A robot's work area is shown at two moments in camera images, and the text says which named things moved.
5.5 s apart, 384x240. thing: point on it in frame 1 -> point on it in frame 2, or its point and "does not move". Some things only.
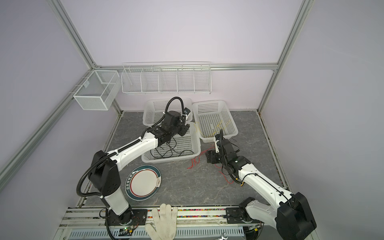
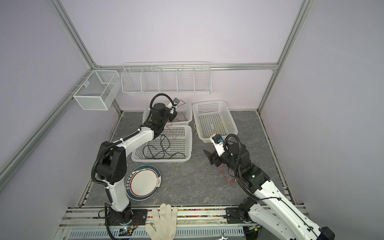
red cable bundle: x=197 y=158 -> x=172 y=121
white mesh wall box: x=99 y=91 does not move
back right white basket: x=209 y=117 does not move
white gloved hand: x=165 y=223 does not move
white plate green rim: x=143 y=182 does not move
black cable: x=172 y=153 -> x=163 y=151
